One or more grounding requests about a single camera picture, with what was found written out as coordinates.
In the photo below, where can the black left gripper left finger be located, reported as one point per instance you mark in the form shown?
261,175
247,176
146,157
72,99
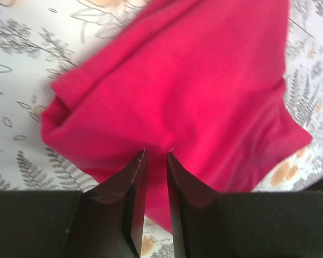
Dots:
106,221

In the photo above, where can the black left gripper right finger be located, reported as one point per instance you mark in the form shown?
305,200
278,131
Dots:
206,223

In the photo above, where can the magenta t shirt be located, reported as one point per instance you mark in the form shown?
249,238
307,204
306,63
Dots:
201,79

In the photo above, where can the floral patterned table mat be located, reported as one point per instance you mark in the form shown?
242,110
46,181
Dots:
42,40

